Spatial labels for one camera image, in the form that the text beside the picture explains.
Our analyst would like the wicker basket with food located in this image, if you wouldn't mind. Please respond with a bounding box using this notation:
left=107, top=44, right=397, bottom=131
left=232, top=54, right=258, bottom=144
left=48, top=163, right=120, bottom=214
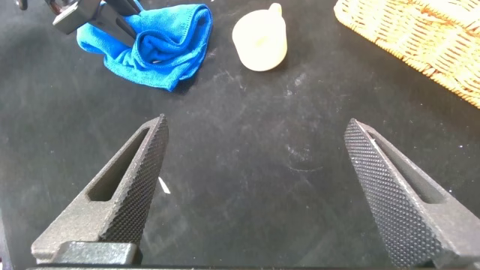
left=333, top=0, right=480, bottom=110

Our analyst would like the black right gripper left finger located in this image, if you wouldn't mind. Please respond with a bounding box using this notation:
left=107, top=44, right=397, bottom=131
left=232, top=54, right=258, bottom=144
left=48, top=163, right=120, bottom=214
left=31, top=113, right=170, bottom=264

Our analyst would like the small white paper scrap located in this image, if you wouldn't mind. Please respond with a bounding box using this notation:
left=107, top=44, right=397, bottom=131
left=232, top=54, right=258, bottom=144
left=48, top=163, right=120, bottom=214
left=157, top=175, right=172, bottom=195

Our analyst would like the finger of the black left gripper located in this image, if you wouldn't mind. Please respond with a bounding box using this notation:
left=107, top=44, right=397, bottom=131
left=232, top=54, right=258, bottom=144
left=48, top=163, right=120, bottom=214
left=104, top=0, right=145, bottom=17
left=52, top=0, right=139, bottom=48

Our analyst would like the blue microfibre towel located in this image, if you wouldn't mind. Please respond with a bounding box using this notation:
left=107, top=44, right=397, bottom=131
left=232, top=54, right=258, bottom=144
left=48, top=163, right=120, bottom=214
left=76, top=0, right=214, bottom=92

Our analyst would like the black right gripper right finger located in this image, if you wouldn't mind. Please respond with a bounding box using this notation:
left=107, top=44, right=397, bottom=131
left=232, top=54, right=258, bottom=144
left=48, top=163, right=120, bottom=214
left=343, top=118, right=480, bottom=269

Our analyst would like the white mug with handle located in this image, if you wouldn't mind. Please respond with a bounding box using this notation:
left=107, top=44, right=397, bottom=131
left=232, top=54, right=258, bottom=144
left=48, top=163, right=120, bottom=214
left=231, top=2, right=289, bottom=73

